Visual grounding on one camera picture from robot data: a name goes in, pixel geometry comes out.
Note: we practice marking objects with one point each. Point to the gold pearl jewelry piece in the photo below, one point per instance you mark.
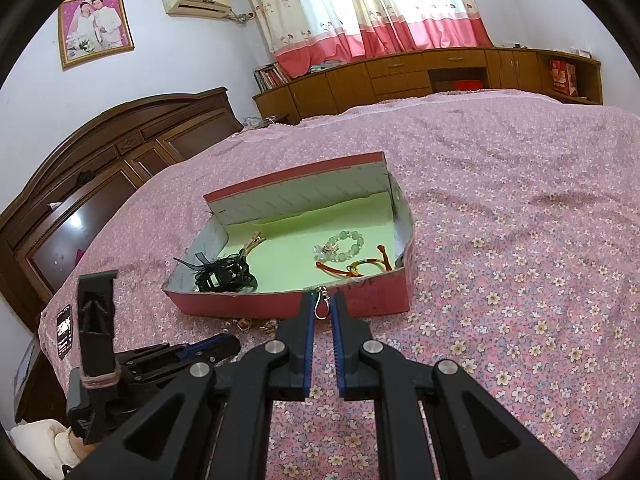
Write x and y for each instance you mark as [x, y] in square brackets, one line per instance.
[242, 325]

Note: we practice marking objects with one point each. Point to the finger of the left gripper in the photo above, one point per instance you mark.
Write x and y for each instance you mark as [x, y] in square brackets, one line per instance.
[189, 351]
[221, 347]

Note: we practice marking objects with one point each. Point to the red cardboard box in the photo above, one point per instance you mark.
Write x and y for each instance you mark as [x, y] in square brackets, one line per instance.
[287, 193]

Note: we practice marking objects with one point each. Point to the pink tassel hairpin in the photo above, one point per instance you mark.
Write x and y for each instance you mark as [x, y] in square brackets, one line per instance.
[255, 240]

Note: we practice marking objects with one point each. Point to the dark wooden headboard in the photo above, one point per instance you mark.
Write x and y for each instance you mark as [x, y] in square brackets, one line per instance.
[85, 180]

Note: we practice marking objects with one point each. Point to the red item under desk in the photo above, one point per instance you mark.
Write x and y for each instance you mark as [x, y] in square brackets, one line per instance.
[468, 85]

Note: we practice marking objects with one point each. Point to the long wooden cabinet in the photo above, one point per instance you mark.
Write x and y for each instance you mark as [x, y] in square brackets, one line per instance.
[409, 75]

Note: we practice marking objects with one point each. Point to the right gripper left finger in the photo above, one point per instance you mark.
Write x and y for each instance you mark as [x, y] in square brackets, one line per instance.
[209, 422]

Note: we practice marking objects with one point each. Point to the red gift box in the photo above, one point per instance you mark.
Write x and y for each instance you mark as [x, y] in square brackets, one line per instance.
[563, 77]

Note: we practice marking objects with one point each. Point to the row of books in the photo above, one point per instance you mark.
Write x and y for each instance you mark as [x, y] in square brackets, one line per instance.
[270, 76]

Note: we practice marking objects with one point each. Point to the green foam box liner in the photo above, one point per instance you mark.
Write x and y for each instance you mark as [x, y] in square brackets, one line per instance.
[285, 259]

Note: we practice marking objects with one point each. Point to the pink cream curtains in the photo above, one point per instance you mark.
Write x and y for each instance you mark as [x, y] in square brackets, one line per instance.
[304, 33]

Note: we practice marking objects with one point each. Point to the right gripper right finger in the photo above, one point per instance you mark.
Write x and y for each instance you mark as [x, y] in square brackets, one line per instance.
[432, 421]

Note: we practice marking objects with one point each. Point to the black phone on nightstand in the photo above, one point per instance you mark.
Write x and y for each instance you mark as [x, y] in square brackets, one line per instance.
[64, 331]

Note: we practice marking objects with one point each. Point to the person's left hand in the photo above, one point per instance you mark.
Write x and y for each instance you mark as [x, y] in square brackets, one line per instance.
[74, 450]

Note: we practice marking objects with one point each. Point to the black ribbon hair clip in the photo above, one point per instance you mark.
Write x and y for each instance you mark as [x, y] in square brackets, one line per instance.
[227, 274]

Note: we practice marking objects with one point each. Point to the wall air conditioner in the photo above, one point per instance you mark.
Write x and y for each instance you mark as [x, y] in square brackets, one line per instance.
[202, 8]

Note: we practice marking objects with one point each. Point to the framed wedding photo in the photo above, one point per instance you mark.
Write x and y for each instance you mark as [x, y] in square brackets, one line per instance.
[91, 29]

